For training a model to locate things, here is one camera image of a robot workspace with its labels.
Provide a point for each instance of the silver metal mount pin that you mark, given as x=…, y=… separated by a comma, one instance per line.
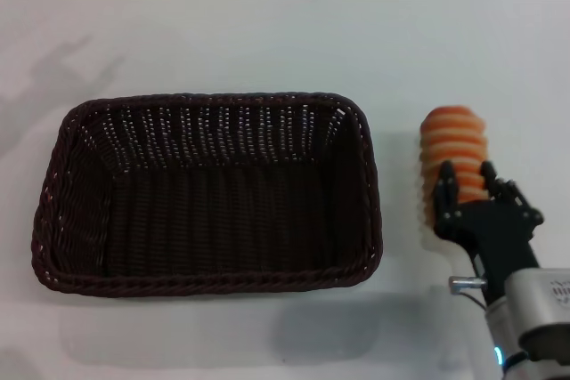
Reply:
x=463, y=284

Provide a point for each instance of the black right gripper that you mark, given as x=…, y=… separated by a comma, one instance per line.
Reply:
x=494, y=233

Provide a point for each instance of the dark brown woven wicker basket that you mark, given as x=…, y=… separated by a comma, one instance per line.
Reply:
x=209, y=202

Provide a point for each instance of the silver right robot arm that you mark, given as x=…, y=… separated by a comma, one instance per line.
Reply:
x=543, y=309

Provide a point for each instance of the orange striped spiral bread roll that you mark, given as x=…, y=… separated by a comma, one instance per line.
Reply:
x=452, y=139

